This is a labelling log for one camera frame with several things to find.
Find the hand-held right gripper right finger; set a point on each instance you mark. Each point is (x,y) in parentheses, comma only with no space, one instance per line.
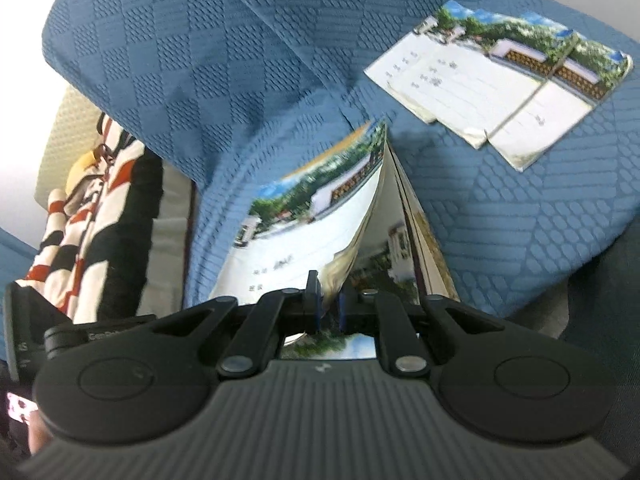
(344,315)

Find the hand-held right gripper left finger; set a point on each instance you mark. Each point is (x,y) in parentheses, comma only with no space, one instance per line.
(312,300)

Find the red white black striped cloth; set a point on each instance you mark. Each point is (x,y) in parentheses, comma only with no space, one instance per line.
(85,220)

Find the blue textured sofa cover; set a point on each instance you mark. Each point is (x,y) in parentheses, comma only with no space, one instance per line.
(200,60)

